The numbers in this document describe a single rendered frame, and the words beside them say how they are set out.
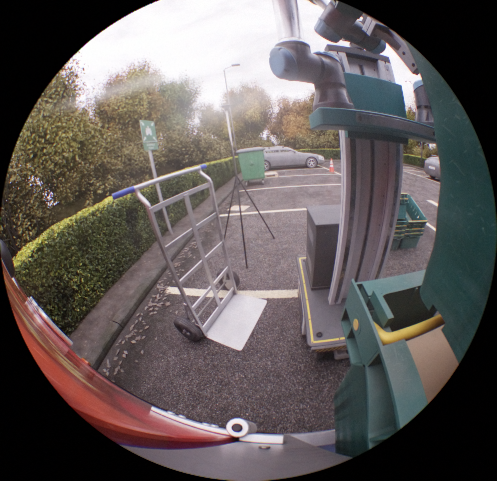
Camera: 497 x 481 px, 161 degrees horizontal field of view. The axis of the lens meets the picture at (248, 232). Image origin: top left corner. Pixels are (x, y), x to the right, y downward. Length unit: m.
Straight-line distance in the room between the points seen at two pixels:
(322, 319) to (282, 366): 0.44
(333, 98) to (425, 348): 0.63
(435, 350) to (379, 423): 0.11
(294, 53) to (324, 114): 0.21
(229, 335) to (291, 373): 0.58
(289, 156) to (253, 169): 4.68
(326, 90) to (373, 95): 0.30
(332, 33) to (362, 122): 0.30
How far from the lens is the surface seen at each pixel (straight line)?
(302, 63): 0.61
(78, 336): 2.32
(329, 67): 0.68
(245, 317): 1.59
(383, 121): 0.69
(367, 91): 0.88
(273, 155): 10.79
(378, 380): 0.15
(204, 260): 1.27
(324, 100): 0.65
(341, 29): 0.53
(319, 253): 1.13
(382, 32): 0.34
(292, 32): 0.67
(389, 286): 0.19
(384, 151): 0.98
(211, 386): 1.37
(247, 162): 6.44
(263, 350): 1.41
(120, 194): 0.98
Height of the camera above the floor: 1.27
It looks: 26 degrees down
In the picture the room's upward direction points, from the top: 9 degrees counter-clockwise
